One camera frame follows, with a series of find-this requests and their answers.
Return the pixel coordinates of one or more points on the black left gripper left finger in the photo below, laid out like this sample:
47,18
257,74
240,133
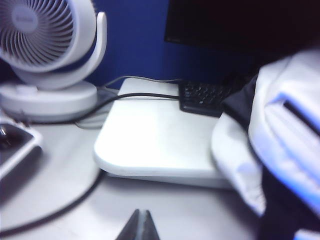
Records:
131,228

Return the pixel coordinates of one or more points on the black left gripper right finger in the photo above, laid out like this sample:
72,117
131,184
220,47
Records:
148,228

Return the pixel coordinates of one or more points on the white backpack with dark lining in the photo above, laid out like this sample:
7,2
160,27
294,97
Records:
275,125

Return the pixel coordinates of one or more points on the white monitor riser board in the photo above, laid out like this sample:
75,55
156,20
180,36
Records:
155,140

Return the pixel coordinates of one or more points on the black keyboard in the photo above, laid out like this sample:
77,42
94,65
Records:
200,96

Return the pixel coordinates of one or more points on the white tray with dark contents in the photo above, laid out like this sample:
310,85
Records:
15,145

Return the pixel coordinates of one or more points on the white desk fan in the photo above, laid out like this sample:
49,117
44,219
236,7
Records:
47,62

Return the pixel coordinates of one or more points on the black computer monitor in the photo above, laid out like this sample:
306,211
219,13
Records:
225,22

